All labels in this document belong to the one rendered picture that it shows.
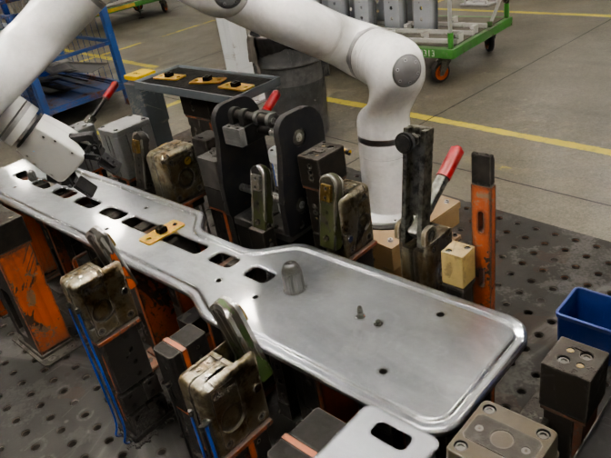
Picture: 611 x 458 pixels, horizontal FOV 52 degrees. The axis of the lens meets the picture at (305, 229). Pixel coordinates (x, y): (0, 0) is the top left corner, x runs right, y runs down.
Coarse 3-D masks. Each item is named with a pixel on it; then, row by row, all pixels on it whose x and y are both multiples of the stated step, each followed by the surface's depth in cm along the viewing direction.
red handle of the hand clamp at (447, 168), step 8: (448, 152) 93; (456, 152) 93; (448, 160) 92; (456, 160) 93; (440, 168) 93; (448, 168) 92; (440, 176) 92; (448, 176) 92; (432, 184) 92; (440, 184) 92; (432, 192) 92; (440, 192) 92; (432, 200) 91; (432, 208) 91; (416, 216) 91; (416, 224) 90; (408, 232) 90; (416, 232) 90
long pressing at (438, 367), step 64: (0, 192) 145; (128, 192) 134; (128, 256) 110; (192, 256) 106; (256, 256) 103; (320, 256) 100; (256, 320) 88; (320, 320) 86; (384, 320) 84; (448, 320) 82; (512, 320) 80; (384, 384) 74; (448, 384) 72
